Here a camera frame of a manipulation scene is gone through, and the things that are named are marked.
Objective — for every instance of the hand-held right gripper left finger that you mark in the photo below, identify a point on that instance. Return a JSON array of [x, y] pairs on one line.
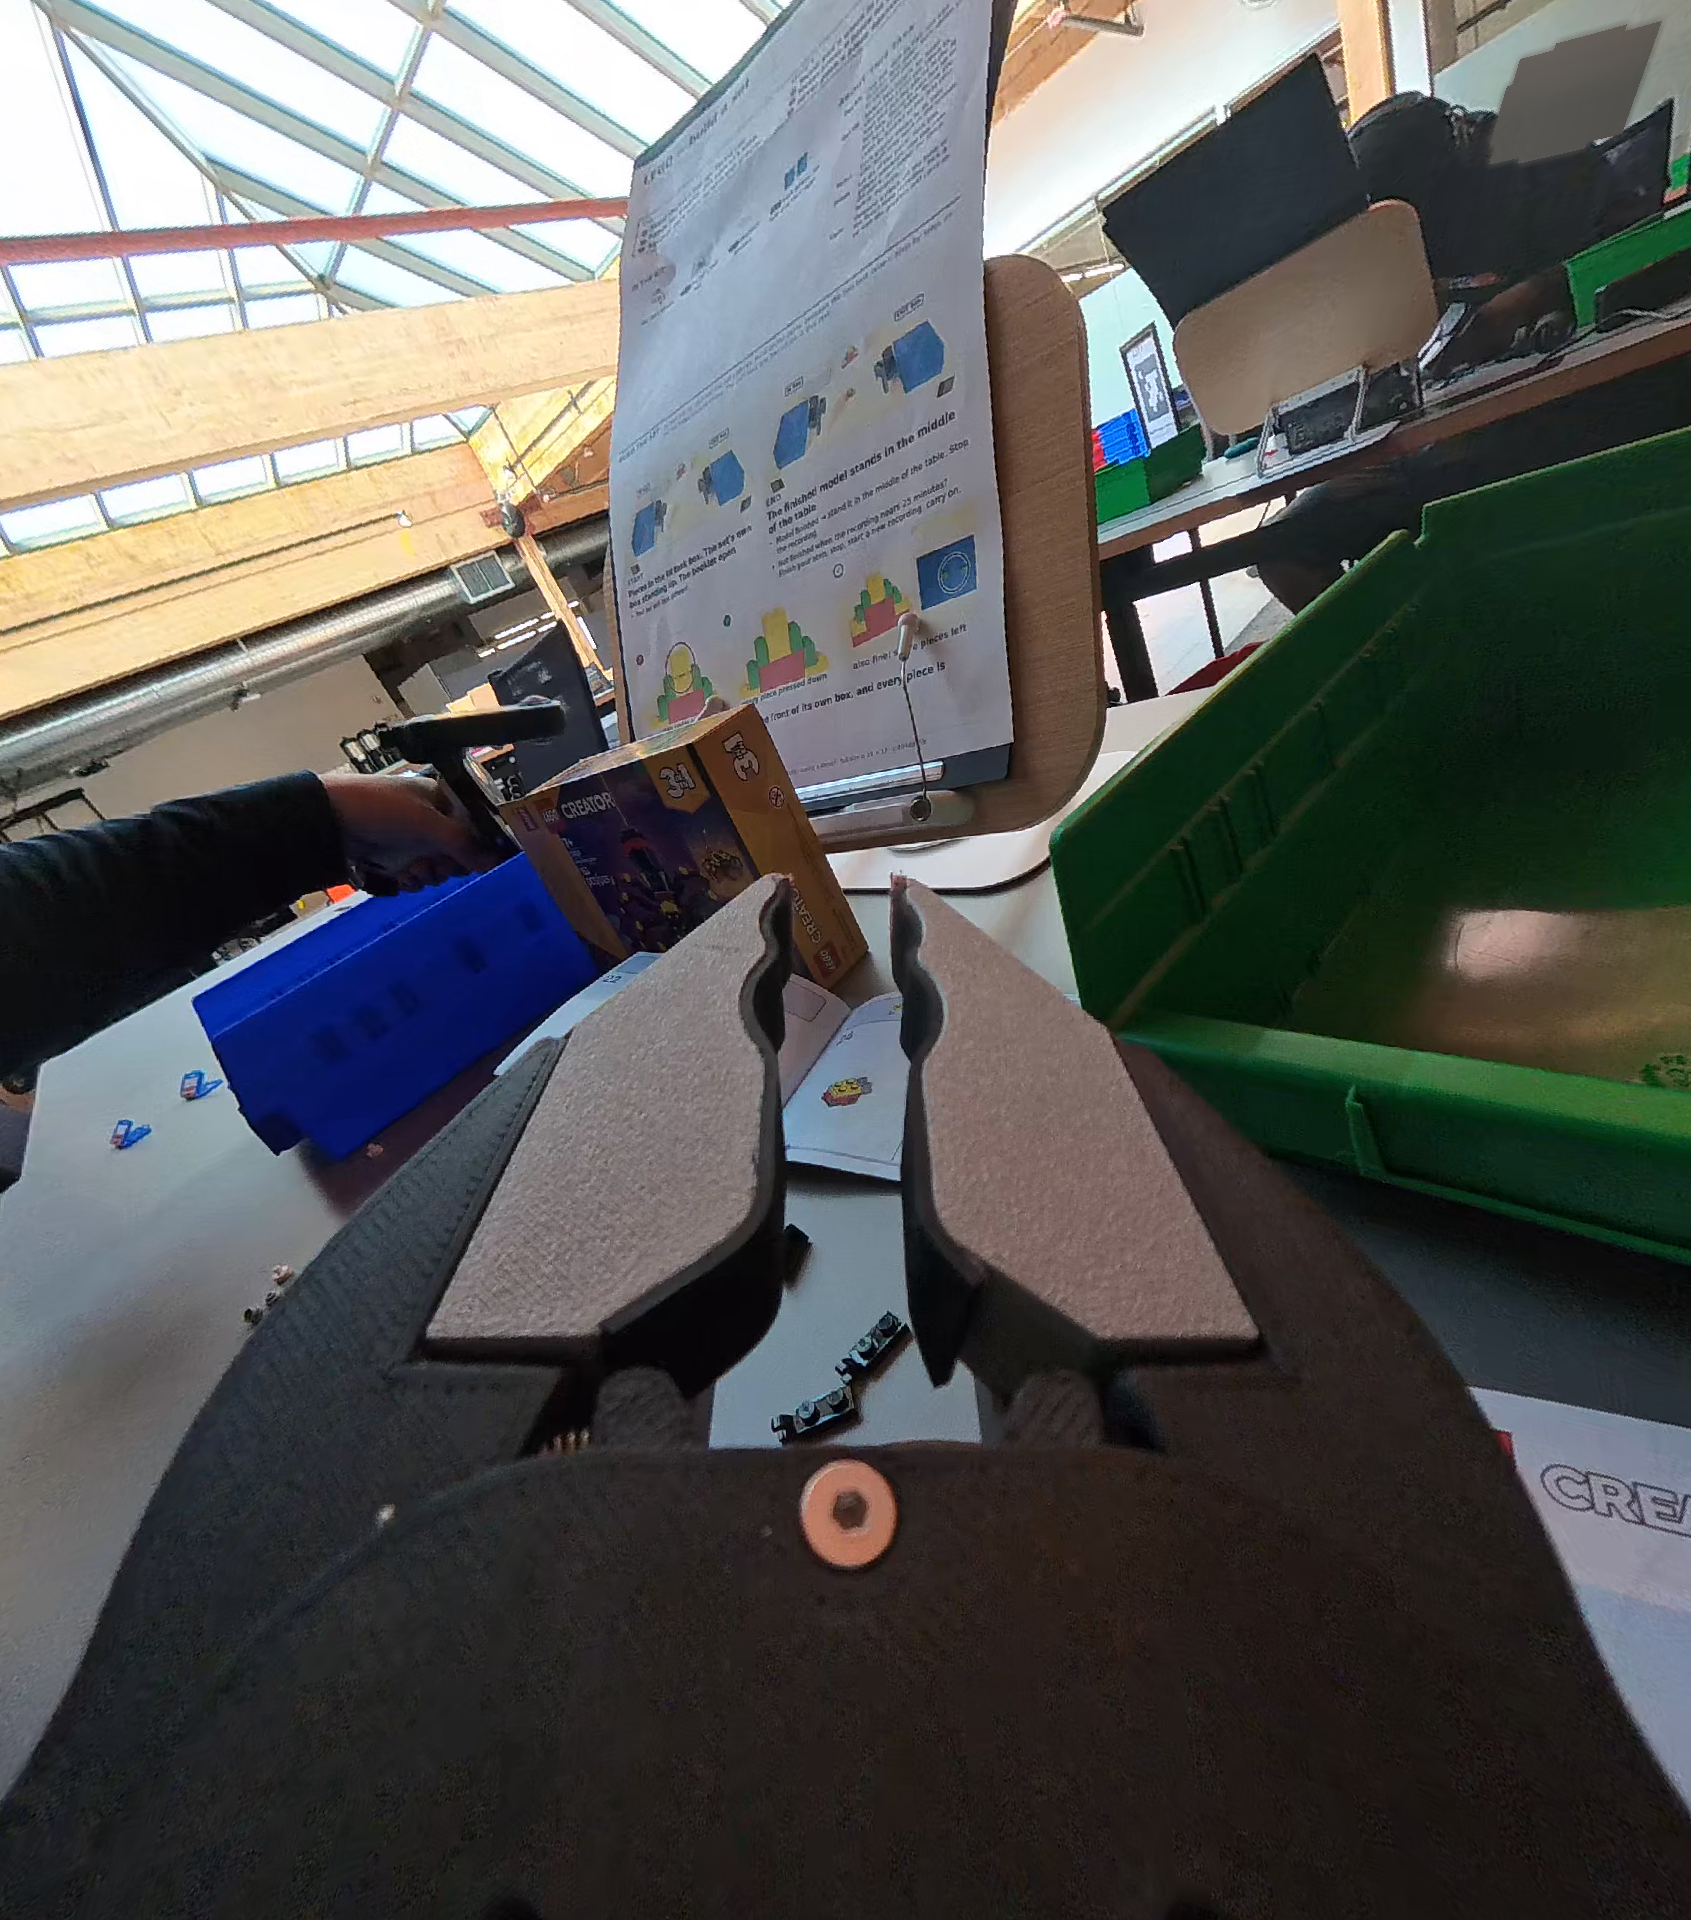
[[635, 1140]]

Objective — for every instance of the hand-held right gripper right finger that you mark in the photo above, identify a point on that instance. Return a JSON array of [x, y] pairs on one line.
[[1039, 1170]]

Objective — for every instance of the blue plastic storage bin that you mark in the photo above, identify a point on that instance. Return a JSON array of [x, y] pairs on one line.
[[379, 1004]]

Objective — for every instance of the person's left forearm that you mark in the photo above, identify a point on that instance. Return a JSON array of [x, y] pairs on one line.
[[94, 944]]

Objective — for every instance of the white lego instruction booklet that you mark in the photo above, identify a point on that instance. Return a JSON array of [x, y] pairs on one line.
[[845, 1095]]

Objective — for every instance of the yellow purple lego box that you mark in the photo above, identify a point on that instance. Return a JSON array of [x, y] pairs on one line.
[[665, 854]]

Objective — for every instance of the black lego plate piece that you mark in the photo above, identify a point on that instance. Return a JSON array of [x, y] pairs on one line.
[[871, 1340], [811, 1412]]

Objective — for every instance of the small blue lego piece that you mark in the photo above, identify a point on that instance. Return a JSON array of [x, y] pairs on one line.
[[200, 1082], [132, 1133]]

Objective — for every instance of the person's left hand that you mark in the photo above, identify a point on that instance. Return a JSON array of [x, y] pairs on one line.
[[387, 824]]

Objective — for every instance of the printed instruction sheet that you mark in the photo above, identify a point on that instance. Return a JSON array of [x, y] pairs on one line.
[[815, 374]]

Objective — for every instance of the red ceiling pipe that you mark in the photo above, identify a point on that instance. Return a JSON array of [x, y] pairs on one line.
[[260, 236]]

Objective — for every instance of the green plastic storage bin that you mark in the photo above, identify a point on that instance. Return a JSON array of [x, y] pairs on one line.
[[1505, 840]]

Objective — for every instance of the wooden document stand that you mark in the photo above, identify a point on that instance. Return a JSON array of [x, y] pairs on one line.
[[1047, 570]]

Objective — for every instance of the small green bin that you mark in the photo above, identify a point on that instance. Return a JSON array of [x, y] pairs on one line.
[[1151, 472]]

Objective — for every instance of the stack of small blue bins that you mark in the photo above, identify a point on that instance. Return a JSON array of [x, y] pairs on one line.
[[1121, 438]]

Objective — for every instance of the wooden back chair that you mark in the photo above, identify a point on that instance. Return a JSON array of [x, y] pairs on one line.
[[1309, 314]]

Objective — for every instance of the grey ventilation duct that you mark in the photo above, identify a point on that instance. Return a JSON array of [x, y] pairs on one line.
[[244, 675]]

